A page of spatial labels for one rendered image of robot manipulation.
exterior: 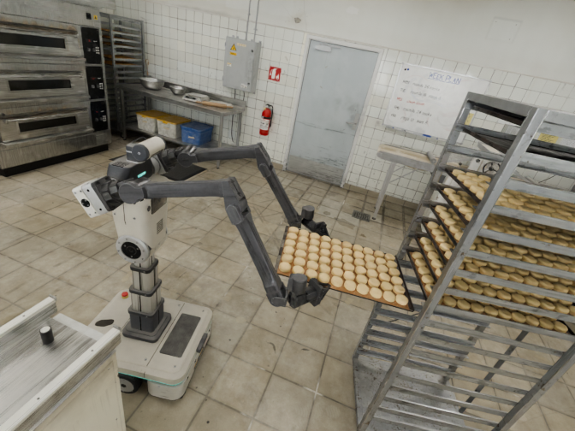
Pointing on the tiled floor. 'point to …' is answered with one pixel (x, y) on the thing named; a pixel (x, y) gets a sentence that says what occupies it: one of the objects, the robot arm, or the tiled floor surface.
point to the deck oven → (51, 83)
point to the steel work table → (183, 106)
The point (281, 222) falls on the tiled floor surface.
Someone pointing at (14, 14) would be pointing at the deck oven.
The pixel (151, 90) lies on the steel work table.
